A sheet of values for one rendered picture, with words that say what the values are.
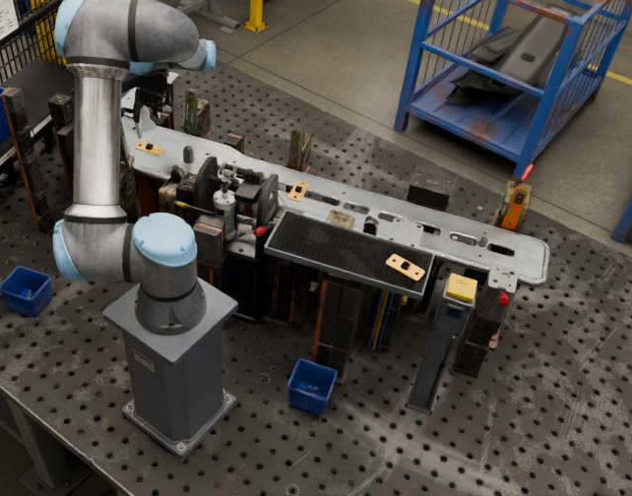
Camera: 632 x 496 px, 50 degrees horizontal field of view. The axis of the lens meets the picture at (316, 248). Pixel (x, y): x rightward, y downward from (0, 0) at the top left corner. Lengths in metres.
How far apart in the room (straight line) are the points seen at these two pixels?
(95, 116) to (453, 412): 1.17
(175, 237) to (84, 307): 0.78
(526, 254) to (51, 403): 1.29
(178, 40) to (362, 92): 3.03
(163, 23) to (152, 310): 0.56
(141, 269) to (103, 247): 0.08
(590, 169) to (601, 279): 1.82
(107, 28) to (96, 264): 0.43
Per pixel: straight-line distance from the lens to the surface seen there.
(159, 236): 1.32
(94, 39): 1.34
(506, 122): 4.02
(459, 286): 1.54
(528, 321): 2.17
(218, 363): 1.62
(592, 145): 4.38
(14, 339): 2.03
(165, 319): 1.43
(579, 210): 3.84
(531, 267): 1.88
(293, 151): 2.02
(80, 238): 1.35
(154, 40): 1.33
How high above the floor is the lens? 2.25
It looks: 45 degrees down
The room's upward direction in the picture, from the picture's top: 7 degrees clockwise
